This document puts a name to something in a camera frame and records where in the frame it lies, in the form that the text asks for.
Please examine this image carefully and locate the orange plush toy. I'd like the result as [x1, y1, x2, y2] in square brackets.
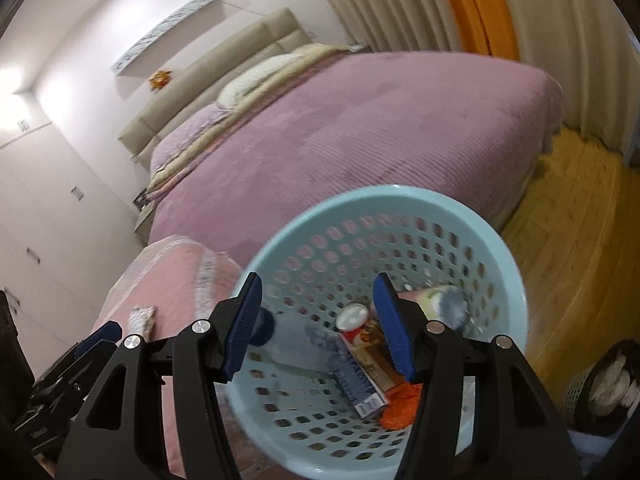
[148, 69, 176, 92]

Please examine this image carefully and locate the beige curtain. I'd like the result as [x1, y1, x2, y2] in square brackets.
[302, 0, 640, 161]

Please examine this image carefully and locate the blue and white carton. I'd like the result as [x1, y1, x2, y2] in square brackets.
[330, 355, 388, 418]

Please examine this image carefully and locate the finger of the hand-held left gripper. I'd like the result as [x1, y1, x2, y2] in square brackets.
[75, 321, 123, 361]

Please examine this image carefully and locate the orange fluffy ball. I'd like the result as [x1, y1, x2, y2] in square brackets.
[380, 380, 418, 431]

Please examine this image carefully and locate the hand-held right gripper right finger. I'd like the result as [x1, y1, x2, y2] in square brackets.
[372, 272, 583, 480]

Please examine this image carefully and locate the white pillow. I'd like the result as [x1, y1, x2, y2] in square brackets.
[217, 52, 306, 106]

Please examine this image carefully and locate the white patterned wall shelf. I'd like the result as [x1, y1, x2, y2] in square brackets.
[111, 0, 223, 77]

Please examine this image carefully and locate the white wardrobe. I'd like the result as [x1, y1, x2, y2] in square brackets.
[0, 122, 146, 356]

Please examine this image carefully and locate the clear bottle with blue cap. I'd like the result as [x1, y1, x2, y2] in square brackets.
[250, 310, 346, 373]

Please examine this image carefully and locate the black basket with white items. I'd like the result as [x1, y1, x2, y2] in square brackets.
[565, 340, 640, 436]

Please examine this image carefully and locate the beige padded headboard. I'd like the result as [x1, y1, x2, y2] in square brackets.
[117, 7, 313, 161]

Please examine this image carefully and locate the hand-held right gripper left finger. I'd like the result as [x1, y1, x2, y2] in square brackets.
[55, 272, 263, 480]

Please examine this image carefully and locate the purple pillow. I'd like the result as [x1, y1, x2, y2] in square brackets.
[150, 102, 233, 171]

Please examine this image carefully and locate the beige nightstand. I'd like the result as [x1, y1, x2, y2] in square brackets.
[134, 207, 153, 246]

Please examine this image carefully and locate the small clear plastic bottle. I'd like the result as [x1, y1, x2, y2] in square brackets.
[400, 285, 468, 333]

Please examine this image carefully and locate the light blue plastic basket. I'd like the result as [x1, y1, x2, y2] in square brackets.
[232, 185, 530, 480]

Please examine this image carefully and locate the bed with purple cover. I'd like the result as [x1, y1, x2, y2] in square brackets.
[150, 50, 566, 266]

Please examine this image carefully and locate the orange curtain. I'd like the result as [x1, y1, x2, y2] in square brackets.
[432, 0, 521, 61]

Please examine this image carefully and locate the white medicine box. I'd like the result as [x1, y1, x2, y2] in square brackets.
[340, 332, 406, 396]

